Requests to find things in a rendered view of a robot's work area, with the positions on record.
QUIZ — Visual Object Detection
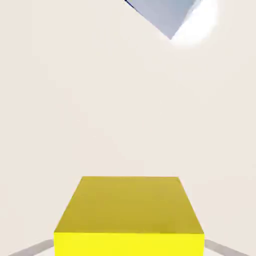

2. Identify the small yellow cube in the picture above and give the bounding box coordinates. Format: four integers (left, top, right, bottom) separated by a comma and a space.
53, 175, 205, 256

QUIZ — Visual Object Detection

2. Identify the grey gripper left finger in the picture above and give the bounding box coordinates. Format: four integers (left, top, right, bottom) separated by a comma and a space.
7, 238, 55, 256

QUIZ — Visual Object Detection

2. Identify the large blue box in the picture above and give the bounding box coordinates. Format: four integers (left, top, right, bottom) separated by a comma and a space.
123, 0, 202, 41

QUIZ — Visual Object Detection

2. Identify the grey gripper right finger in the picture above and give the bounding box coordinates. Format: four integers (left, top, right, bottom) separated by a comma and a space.
203, 238, 251, 256

